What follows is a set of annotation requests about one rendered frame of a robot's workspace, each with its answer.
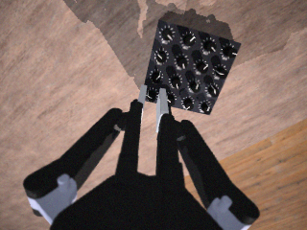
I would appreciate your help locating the black knob box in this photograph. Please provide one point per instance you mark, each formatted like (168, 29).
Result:
(187, 88)

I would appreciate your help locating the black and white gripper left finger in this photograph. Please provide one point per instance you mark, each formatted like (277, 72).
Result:
(54, 187)

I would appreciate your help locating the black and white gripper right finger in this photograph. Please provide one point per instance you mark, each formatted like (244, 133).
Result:
(224, 202)

